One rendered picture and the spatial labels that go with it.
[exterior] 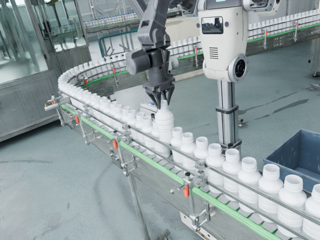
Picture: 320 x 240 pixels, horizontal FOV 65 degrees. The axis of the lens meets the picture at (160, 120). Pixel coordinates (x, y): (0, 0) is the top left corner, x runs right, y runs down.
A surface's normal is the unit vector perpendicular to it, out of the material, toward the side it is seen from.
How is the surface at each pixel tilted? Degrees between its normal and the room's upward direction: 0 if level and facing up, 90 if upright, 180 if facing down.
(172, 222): 0
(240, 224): 90
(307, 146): 90
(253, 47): 90
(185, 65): 90
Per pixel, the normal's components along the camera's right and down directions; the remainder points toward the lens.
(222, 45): -0.77, 0.38
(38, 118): 0.62, 0.24
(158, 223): -0.15, -0.89
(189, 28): 0.35, 0.36
